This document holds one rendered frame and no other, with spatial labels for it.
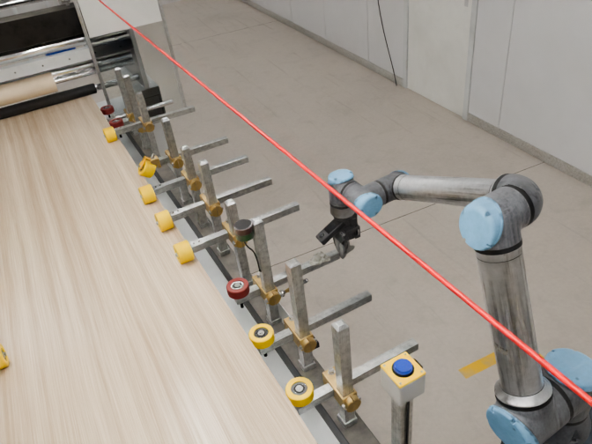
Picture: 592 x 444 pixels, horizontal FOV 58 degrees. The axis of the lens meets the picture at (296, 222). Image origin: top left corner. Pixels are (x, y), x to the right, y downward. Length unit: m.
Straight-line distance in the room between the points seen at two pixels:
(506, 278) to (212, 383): 0.87
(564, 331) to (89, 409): 2.27
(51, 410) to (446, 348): 1.87
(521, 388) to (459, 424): 1.05
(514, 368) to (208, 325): 0.93
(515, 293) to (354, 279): 1.87
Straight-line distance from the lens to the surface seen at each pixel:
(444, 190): 1.64
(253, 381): 1.63
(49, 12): 3.72
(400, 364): 1.20
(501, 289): 1.42
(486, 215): 1.33
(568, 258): 3.52
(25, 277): 2.32
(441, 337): 2.92
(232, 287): 1.91
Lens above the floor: 2.17
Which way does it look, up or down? 36 degrees down
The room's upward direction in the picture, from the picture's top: 7 degrees counter-clockwise
